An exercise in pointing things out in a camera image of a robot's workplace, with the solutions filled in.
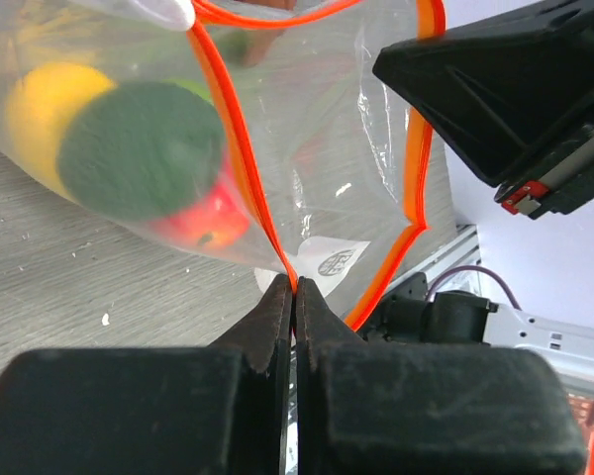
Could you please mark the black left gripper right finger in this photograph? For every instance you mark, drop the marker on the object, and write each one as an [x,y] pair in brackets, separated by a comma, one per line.
[387,408]

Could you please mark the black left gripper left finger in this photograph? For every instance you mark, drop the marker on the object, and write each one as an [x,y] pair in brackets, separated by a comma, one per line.
[218,409]

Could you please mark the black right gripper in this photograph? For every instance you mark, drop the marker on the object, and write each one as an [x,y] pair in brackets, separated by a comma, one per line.
[513,96]

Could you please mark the red tomato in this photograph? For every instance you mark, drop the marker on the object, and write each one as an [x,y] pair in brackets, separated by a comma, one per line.
[217,221]

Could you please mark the clear zip top bag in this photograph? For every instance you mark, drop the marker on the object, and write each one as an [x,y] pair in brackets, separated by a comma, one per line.
[330,164]

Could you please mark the dark green lime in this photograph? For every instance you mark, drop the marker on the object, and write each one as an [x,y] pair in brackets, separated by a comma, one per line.
[142,151]

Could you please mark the light green apple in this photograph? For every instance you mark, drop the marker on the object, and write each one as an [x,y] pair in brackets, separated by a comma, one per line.
[195,87]

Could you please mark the orange yellow fruit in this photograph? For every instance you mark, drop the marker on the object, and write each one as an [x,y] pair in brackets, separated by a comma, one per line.
[40,107]

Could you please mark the aluminium frame rail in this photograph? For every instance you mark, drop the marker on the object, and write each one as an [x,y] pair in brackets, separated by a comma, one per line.
[464,249]

